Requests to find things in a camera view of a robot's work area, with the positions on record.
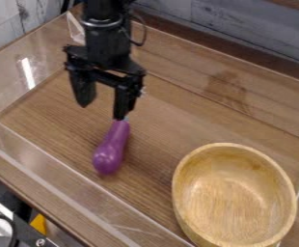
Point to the yellow black device base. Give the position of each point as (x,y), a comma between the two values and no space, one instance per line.
(28,237)

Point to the purple toy eggplant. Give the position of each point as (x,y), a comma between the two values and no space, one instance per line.
(109,152)

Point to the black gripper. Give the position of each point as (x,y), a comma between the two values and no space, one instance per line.
(103,59)

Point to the brown wooden bowl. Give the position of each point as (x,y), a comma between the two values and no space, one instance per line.
(232,197)

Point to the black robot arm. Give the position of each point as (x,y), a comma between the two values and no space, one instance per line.
(107,9)

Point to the clear acrylic barrier wall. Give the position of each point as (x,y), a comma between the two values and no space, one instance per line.
(205,97)

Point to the clear acrylic corner bracket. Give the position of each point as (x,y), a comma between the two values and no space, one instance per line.
(76,30)

